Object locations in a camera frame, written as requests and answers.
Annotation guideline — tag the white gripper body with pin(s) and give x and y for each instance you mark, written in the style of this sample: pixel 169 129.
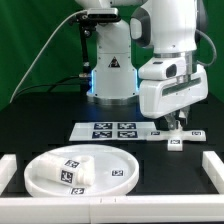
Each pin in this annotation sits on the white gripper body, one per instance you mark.
pixel 159 98

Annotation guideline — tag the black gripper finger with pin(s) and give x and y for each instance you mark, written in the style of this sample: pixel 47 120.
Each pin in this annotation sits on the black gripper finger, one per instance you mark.
pixel 171 121
pixel 183 116

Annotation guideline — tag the white round table top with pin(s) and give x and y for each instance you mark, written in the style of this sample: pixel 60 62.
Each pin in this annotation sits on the white round table top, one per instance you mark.
pixel 116 173

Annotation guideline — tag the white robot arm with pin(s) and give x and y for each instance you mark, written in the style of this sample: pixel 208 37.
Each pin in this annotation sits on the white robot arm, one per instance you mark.
pixel 145 50

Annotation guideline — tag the white marker tag board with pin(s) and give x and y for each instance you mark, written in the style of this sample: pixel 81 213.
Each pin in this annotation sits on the white marker tag board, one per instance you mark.
pixel 102 131

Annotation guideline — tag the white right fence block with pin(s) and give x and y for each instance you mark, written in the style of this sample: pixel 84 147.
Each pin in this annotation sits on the white right fence block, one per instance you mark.
pixel 214 167

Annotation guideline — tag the white fence block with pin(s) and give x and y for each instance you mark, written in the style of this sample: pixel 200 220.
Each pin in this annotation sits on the white fence block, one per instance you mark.
pixel 214 167
pixel 8 167

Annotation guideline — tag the white left fence block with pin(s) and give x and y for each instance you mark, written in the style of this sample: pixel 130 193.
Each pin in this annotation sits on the white left fence block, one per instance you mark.
pixel 8 167

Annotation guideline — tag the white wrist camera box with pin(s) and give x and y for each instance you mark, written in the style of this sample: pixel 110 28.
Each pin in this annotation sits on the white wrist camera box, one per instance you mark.
pixel 159 69

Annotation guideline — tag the white front fence rail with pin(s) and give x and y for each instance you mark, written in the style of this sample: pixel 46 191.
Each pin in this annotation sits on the white front fence rail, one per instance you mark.
pixel 127 209

